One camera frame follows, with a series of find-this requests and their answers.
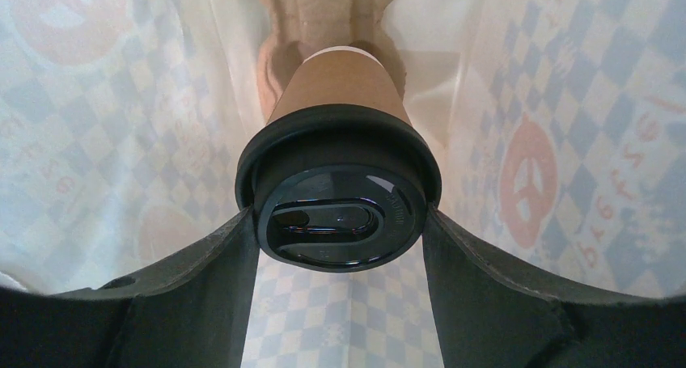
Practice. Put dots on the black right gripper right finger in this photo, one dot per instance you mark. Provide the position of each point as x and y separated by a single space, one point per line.
492 309

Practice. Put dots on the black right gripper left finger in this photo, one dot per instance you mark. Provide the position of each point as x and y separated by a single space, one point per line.
189 309

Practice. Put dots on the black plastic cup lid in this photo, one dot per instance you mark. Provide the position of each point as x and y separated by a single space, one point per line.
337 188

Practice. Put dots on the blue checkered paper bag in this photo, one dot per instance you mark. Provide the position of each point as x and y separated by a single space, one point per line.
558 127

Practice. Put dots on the brown paper cup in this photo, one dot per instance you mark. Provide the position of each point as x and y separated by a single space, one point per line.
340 75

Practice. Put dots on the brown pulp cup carrier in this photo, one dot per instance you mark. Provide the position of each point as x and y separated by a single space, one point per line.
301 28

